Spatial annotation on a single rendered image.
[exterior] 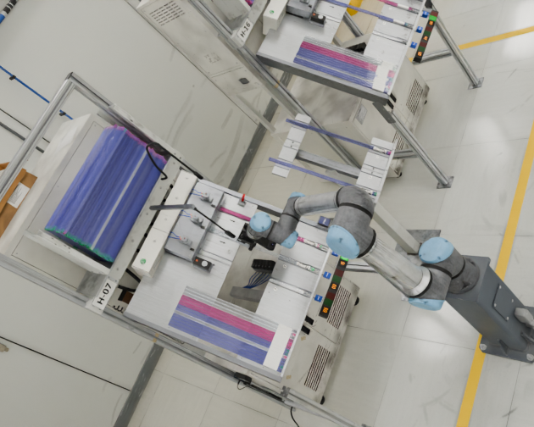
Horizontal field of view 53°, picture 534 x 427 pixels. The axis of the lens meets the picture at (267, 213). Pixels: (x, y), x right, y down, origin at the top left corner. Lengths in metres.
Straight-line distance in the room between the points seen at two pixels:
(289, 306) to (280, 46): 1.36
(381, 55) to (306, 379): 1.70
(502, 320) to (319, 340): 0.95
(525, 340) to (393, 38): 1.61
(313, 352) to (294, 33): 1.67
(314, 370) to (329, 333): 0.21
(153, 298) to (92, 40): 2.22
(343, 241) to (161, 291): 0.95
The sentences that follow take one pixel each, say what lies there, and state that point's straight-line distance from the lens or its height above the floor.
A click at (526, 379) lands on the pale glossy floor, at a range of 2.57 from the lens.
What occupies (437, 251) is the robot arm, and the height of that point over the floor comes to 0.78.
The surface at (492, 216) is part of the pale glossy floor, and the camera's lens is 2.98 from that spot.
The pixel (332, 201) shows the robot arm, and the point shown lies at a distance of 1.86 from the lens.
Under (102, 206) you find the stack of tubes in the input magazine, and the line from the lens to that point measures 2.21.
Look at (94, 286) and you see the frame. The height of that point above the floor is 1.39.
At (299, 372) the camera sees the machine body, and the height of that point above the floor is 0.29.
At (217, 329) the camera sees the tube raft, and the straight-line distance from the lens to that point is 2.27.
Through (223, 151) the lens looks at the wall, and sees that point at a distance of 4.46.
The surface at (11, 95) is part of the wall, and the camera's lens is 3.75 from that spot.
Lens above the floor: 2.32
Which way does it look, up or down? 35 degrees down
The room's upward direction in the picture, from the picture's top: 51 degrees counter-clockwise
